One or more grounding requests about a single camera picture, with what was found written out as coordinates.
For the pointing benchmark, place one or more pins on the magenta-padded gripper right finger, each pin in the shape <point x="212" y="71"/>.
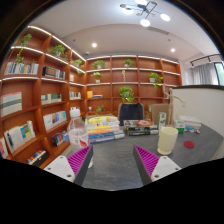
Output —
<point x="163" y="166"/>

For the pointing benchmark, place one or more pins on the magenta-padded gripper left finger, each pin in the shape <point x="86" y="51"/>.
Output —
<point x="60" y="166"/>

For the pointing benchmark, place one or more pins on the clear plastic water bottle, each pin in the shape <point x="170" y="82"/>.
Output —
<point x="77" y="131"/>

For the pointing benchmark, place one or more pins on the cream plastic cup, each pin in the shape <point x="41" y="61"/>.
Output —
<point x="167" y="140"/>

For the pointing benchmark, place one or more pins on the flat round red coaster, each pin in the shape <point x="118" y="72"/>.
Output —
<point x="189" y="144"/>

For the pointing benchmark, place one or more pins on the small green-white box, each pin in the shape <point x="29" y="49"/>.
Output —
<point x="180" y="126"/>

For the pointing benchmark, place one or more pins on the tall green-white carton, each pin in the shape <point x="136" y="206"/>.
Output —
<point x="162" y="120"/>

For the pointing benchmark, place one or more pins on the stack of colourful books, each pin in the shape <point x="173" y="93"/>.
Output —
<point x="101" y="130"/>

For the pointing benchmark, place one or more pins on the tan chair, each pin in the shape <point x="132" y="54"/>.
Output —
<point x="159" y="109"/>

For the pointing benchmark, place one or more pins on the wooden artist mannequin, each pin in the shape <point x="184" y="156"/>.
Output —
<point x="170" y="106"/>

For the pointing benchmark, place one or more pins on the black chair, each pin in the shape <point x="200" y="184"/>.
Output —
<point x="130" y="112"/>

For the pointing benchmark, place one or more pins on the wooden shelf unit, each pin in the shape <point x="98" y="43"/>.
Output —
<point x="36" y="96"/>

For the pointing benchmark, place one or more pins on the grey curtain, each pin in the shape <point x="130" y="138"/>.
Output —
<point x="204" y="74"/>

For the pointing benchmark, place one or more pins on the window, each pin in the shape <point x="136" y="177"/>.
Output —
<point x="220" y="73"/>

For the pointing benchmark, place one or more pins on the recessed ceiling light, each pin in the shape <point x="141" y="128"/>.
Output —
<point x="94" y="45"/>
<point x="172" y="50"/>

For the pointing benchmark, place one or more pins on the ceiling air vent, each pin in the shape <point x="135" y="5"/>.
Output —
<point x="157" y="30"/>

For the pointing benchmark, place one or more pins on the multi-bulb ceiling lamp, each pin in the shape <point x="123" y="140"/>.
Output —
<point x="145" y="10"/>

